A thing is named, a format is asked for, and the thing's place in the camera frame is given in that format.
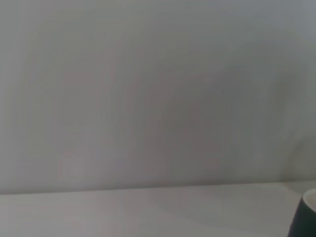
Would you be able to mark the dark teal ceramic mug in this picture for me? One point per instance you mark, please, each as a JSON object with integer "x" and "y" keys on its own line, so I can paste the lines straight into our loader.
{"x": 303, "y": 219}

